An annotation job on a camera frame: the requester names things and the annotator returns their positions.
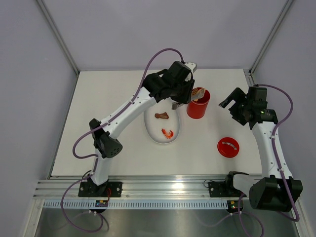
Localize pale orange salmon piece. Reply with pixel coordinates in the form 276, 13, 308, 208
191, 88, 205, 101

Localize metal tongs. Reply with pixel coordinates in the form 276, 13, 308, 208
171, 88, 195, 110

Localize red cylindrical container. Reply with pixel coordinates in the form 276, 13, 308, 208
187, 89, 211, 119

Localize red round lid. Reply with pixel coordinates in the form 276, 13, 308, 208
217, 137, 240, 158

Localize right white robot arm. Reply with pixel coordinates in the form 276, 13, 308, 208
219, 85, 303, 213

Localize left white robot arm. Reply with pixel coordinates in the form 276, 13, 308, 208
89, 61, 197, 197

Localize brown meat slice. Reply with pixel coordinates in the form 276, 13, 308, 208
155, 112, 169, 119

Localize white oval plate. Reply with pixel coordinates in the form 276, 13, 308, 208
143, 99, 181, 144

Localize red shrimp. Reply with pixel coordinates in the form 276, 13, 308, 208
161, 128, 174, 139

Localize right aluminium frame post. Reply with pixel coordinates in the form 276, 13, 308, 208
249, 0, 295, 76

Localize aluminium frame post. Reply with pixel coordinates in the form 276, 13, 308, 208
249, 0, 295, 76
36, 0, 80, 77

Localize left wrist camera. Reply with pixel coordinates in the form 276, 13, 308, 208
185, 62, 197, 73

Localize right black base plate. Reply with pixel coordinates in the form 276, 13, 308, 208
207, 181, 254, 198

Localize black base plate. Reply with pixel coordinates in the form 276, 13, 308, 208
78, 182, 122, 198
207, 181, 254, 198

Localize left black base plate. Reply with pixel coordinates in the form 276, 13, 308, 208
78, 182, 122, 198

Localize aluminium mounting rail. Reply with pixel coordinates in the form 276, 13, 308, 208
33, 174, 301, 200

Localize left aluminium frame post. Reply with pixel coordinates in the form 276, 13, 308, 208
36, 0, 80, 77

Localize white slotted cable duct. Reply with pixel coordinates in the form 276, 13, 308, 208
43, 199, 238, 210

